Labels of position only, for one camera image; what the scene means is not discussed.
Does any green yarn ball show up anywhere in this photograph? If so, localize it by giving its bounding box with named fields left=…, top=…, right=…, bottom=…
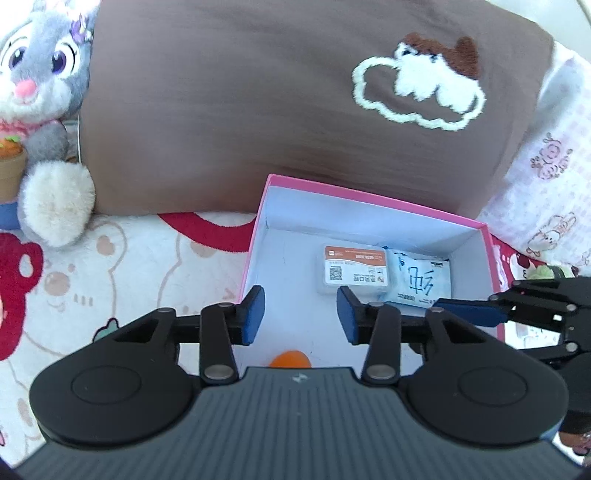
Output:
left=526, top=264, right=576, bottom=280

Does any orange ball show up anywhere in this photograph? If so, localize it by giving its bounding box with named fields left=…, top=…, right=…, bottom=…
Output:
left=270, top=350, right=311, bottom=369

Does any pink cardboard box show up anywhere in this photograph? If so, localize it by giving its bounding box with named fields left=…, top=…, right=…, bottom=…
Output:
left=235, top=175, right=501, bottom=370

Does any pink checkered pillow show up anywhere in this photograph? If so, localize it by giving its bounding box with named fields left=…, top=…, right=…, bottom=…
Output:
left=479, top=42, right=590, bottom=276

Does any bear print blanket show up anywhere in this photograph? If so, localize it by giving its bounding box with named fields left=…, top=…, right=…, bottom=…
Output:
left=0, top=209, right=591, bottom=467

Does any blue white tissue pack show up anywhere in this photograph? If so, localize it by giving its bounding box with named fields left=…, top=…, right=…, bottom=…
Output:
left=382, top=249, right=452, bottom=308

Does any white orange label pack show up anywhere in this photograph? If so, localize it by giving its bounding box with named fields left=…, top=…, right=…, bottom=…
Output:
left=317, top=244, right=391, bottom=296

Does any brown cloud pillow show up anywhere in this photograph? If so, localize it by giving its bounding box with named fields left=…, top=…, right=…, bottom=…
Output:
left=81, top=1, right=553, bottom=217

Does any grey bunny plush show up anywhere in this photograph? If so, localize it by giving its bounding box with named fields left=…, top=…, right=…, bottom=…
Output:
left=1, top=1, right=100, bottom=248

